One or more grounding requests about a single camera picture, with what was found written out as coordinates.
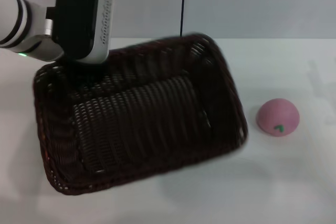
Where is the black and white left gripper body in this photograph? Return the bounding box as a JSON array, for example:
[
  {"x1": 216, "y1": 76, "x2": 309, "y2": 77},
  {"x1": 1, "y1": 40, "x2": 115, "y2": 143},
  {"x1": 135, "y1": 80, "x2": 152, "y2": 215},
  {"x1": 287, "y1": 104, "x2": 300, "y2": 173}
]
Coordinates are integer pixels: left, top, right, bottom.
[{"x1": 46, "y1": 0, "x2": 114, "y2": 65}]

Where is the dark brown woven basket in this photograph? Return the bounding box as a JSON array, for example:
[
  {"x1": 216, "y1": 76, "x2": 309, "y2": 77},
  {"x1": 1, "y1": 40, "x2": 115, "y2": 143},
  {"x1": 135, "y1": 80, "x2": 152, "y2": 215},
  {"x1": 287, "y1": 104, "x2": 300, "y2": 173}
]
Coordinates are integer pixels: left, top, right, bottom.
[{"x1": 33, "y1": 33, "x2": 249, "y2": 196}]

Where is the pink peach toy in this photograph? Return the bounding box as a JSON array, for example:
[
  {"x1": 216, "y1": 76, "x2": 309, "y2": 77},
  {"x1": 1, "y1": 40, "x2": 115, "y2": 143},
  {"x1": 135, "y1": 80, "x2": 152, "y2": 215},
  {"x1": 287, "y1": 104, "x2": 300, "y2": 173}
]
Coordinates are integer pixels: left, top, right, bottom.
[{"x1": 256, "y1": 98, "x2": 300, "y2": 137}]

